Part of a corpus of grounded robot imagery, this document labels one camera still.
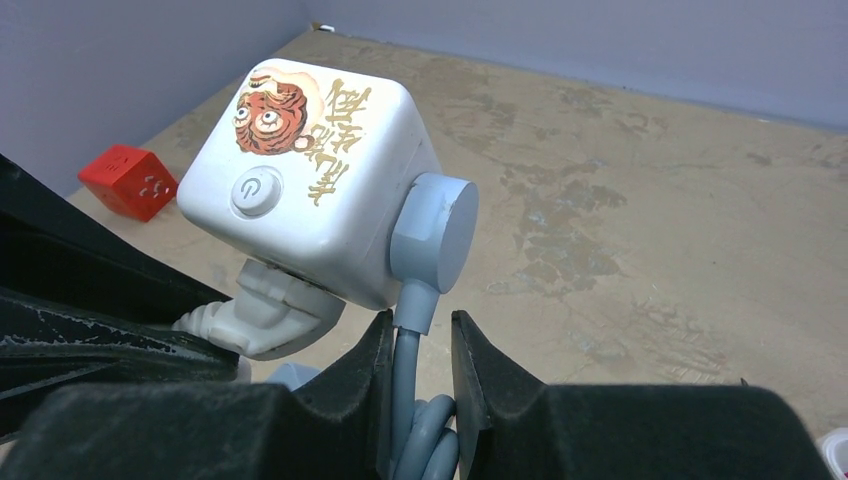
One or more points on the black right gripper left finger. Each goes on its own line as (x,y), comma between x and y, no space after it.
(333,427)

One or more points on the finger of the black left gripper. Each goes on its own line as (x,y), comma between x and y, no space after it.
(79,304)

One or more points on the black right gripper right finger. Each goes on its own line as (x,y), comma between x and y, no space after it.
(511,425)

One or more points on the red cube socket adapter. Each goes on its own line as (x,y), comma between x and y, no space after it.
(130,181)

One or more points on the white cube power socket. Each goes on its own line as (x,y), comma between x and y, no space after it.
(307,169)

